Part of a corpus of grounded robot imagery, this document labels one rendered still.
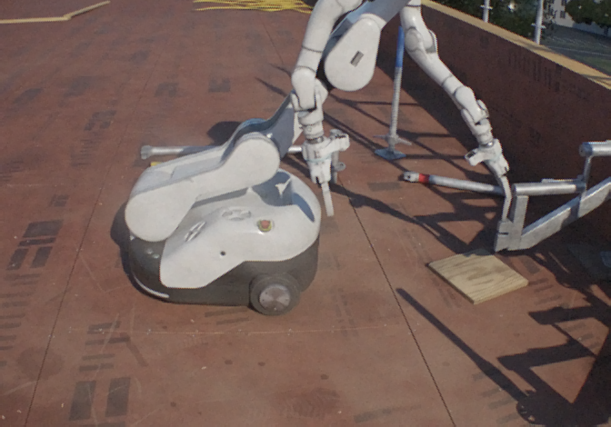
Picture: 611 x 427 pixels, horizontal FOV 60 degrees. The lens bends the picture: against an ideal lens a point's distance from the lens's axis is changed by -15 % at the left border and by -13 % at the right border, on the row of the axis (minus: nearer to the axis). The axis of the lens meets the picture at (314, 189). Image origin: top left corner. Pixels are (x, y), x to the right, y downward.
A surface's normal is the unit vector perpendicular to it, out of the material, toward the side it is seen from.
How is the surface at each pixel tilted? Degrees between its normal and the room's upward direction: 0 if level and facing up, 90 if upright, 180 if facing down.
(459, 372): 0
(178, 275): 90
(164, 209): 90
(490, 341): 0
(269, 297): 90
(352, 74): 91
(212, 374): 0
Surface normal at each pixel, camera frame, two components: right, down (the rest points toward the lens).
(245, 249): 0.08, 0.40
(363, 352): 0.06, -0.91
